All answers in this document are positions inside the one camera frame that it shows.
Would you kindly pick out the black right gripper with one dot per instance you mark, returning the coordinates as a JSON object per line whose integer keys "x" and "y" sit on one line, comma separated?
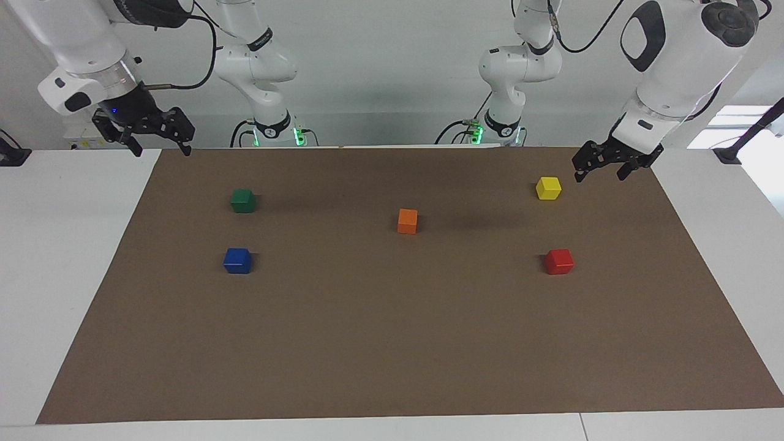
{"x": 135, "y": 107}

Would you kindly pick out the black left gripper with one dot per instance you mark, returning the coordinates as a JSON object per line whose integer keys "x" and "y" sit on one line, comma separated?
{"x": 634, "y": 153}

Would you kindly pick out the red wooden block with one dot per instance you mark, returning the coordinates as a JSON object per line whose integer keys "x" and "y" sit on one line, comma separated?
{"x": 558, "y": 262}

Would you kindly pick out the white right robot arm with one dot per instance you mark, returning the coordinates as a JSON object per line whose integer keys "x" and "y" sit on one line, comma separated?
{"x": 73, "y": 37}

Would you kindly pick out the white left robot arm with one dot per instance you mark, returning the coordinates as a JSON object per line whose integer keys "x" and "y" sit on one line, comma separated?
{"x": 680, "y": 61}

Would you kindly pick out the yellow wooden block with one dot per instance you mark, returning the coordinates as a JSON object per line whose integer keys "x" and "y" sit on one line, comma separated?
{"x": 548, "y": 188}

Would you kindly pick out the green wooden block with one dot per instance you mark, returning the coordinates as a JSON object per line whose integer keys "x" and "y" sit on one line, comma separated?
{"x": 242, "y": 201}

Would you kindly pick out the blue wooden block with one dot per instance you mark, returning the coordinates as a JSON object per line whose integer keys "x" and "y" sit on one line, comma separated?
{"x": 237, "y": 261}

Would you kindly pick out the orange wooden block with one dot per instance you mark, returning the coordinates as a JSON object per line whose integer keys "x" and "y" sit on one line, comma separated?
{"x": 407, "y": 221}

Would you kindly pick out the white box with yellow labels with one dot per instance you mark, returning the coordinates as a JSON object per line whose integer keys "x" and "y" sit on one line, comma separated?
{"x": 82, "y": 138}

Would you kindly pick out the black stand with clamp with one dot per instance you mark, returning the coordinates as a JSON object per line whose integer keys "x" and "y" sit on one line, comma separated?
{"x": 744, "y": 138}

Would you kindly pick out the black table clamp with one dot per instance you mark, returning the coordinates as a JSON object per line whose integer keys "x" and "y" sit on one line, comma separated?
{"x": 12, "y": 156}

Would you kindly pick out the brown table mat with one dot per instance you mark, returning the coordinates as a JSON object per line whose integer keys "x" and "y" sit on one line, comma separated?
{"x": 392, "y": 343}

